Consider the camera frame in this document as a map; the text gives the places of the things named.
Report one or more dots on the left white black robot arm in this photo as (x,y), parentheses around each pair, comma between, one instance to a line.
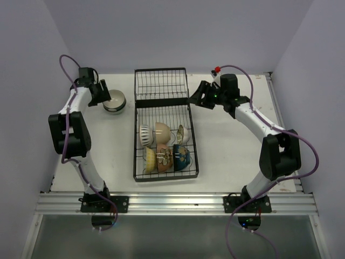
(72,140)

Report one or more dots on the beige plain bowl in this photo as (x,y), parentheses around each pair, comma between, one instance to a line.
(162,133)

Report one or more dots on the teal white dotted bowl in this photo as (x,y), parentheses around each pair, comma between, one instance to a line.
(118,100)

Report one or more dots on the black wire dish rack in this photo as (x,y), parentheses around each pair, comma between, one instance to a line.
(161,96)

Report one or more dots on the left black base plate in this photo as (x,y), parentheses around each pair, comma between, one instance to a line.
(102,206)

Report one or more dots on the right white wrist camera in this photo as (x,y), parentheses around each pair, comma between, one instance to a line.
(216,74)

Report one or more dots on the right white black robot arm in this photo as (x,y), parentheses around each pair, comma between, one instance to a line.
(280,150)

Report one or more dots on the yellow green patterned bowl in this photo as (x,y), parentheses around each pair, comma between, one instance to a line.
(149,160)

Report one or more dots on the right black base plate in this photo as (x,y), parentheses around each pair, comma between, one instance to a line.
(234,203)

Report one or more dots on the pink floral bowl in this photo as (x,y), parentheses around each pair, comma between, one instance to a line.
(164,157)

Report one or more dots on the white bowl blue stripes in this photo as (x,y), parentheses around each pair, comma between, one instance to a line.
(146,135)

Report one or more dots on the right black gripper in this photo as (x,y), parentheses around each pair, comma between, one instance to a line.
(205,87)

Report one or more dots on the dark blue floral bowl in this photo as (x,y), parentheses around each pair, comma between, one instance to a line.
(181,157)

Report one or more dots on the white scalloped patterned bowl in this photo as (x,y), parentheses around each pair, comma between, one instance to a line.
(182,135)

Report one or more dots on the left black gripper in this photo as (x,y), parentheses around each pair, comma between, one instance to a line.
(104,95)

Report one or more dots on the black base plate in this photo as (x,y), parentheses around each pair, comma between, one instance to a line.
(102,206)
(234,203)

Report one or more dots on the aluminium mounting rail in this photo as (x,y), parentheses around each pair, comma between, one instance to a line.
(291,204)

